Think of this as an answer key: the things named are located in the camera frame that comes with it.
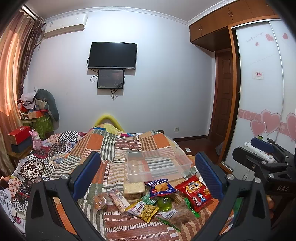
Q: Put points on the long wafer cracker pack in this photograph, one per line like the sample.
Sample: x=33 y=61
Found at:
x=119 y=200

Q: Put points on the square cracker pack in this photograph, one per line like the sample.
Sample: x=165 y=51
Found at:
x=134 y=190

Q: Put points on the white air conditioner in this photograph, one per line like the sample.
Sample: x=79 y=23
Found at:
x=65 y=25

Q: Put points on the small wall monitor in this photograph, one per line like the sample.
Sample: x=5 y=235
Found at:
x=110 y=79

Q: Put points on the white device with stickers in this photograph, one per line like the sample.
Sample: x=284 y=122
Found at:
x=266 y=157

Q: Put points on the green snack packet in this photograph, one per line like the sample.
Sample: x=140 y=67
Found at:
x=148 y=200

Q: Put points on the brown wooden door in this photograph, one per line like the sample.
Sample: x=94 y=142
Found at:
x=222 y=98

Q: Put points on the dark blue box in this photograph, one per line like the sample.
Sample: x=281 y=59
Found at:
x=22 y=146

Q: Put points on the yellow white chips bag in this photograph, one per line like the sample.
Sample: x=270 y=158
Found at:
x=142 y=210

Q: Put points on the pink plush toy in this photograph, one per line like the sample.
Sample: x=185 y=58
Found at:
x=37 y=142

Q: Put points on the brown snack bag with barcode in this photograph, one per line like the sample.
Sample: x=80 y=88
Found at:
x=180 y=215

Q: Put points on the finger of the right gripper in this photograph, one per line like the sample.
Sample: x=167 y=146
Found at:
x=262 y=145

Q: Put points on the orange brown curtain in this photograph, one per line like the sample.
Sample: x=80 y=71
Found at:
x=18 y=42

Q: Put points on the small bread bun pack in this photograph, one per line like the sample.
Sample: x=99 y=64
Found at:
x=99 y=201

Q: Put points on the patchwork striped quilt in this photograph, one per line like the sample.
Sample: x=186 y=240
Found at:
x=64 y=151

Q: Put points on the red gift box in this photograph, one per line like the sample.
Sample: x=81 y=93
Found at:
x=19 y=135

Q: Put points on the clear plastic storage bin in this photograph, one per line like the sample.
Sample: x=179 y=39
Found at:
x=169 y=163

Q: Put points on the red snack bag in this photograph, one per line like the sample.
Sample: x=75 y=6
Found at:
x=196 y=192

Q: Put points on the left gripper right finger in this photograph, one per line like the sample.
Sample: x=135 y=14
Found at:
x=252 y=221

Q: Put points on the wooden overhead cabinets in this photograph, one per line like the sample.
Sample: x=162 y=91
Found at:
x=211 y=32

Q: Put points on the blue biscuit snack bag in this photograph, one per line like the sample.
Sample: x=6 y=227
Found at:
x=160 y=188

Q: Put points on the white wardrobe with hearts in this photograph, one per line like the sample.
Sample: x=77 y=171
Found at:
x=266 y=52

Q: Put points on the yellow bed footboard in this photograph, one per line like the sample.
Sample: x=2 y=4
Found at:
x=110 y=119

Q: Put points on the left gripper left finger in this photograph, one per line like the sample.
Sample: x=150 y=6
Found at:
x=43 y=221

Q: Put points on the green jelly cup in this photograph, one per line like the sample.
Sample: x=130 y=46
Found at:
x=164 y=204

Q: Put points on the grey neck pillow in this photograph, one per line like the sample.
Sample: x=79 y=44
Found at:
x=46 y=96

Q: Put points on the wall mounted black television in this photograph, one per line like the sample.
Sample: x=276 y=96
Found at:
x=112 y=55

